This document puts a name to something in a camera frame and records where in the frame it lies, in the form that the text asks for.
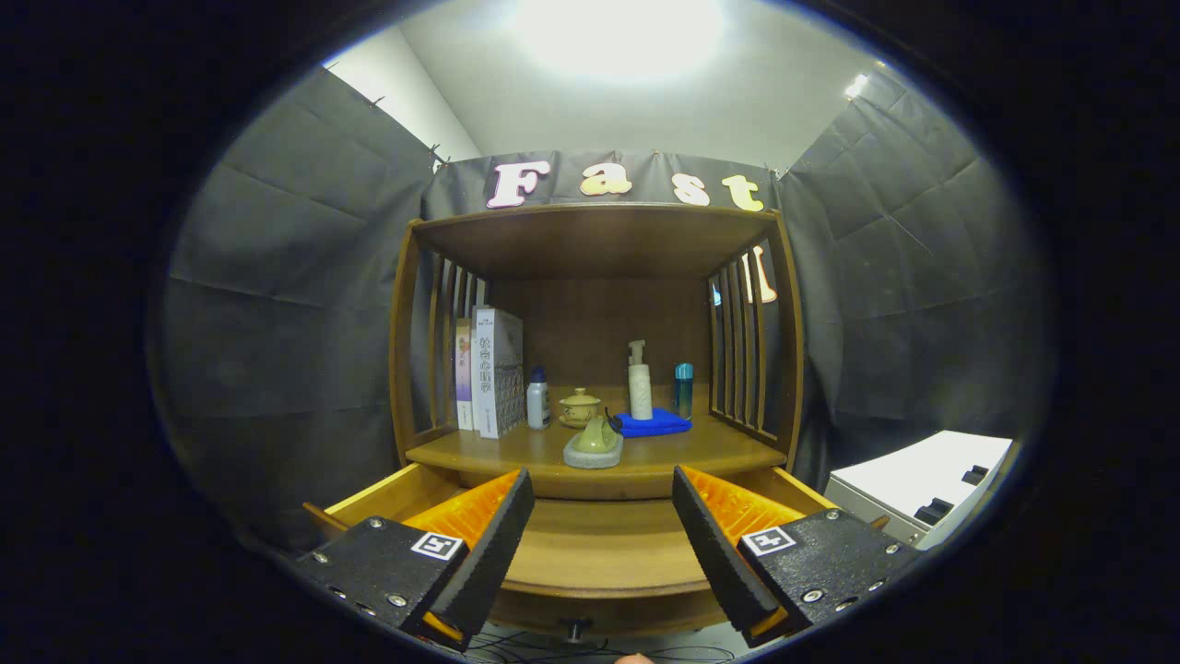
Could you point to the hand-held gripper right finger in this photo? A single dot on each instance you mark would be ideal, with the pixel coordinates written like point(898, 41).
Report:
point(722, 563)

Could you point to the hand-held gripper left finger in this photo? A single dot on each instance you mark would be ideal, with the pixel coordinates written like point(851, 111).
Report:
point(493, 563)

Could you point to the brown wooden drawer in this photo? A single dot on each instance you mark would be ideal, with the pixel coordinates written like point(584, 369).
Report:
point(590, 544)

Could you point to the black drawer knob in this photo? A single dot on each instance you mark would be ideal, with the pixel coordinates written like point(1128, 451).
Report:
point(576, 629)

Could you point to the brown wooden countertop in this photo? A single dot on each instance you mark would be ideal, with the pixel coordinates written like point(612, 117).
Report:
point(682, 452)

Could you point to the white storage cabinet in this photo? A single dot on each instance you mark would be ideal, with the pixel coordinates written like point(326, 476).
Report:
point(913, 470)

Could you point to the brown wooden cabinet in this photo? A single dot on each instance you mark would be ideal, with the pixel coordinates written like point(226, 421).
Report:
point(599, 240)

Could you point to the blue folded cloth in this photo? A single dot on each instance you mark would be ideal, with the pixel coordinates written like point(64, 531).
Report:
point(654, 424)

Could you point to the white bottle with blue cap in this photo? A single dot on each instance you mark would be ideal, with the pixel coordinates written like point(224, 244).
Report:
point(538, 406)

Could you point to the teal transparent bottle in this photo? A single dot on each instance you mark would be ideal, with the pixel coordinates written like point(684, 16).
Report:
point(683, 392)

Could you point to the yellow lidded ceramic teacup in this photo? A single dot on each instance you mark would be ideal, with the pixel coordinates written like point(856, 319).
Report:
point(580, 406)

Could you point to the thin purple book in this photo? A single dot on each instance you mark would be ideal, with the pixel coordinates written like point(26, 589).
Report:
point(464, 378)

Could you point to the white pump bottle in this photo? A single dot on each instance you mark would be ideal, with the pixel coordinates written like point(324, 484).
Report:
point(640, 392)

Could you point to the thick white book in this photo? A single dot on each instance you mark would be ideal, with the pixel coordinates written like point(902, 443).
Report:
point(496, 369)

